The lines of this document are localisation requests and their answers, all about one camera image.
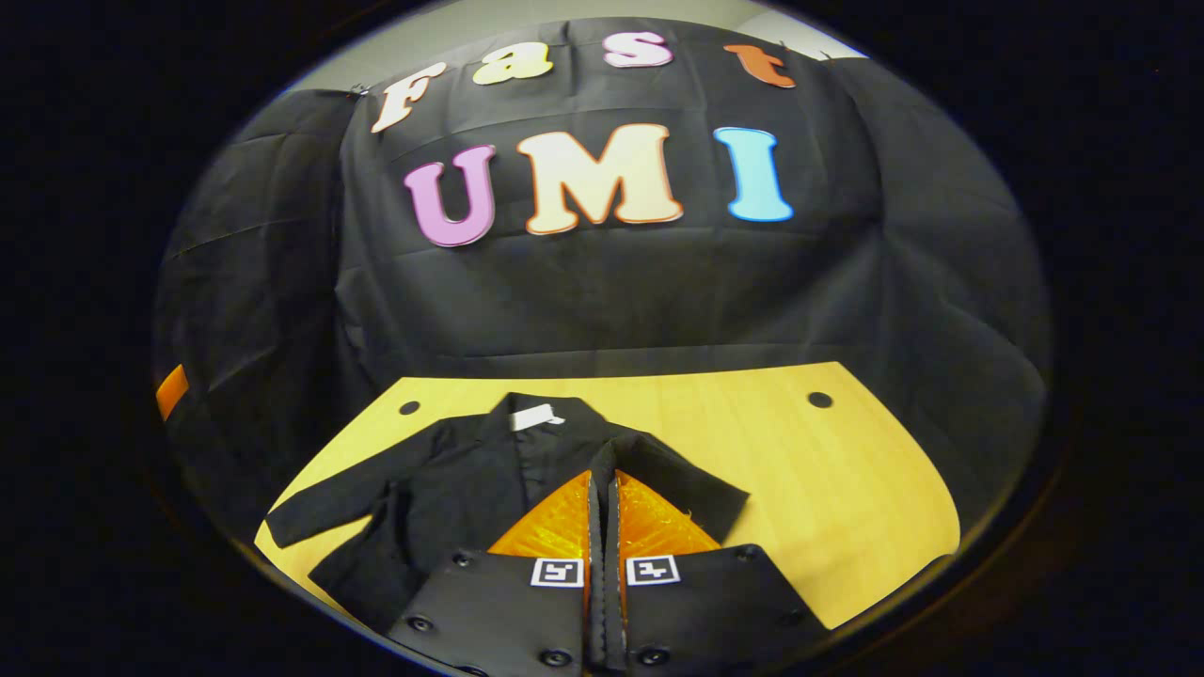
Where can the black backdrop cloth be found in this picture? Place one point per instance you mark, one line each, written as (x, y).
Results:
(611, 301)

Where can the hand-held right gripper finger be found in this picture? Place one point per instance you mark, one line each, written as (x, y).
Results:
(611, 564)
(595, 564)

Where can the black jacket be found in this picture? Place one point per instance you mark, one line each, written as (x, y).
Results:
(451, 480)

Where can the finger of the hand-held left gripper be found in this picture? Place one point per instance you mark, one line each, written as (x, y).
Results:
(171, 392)

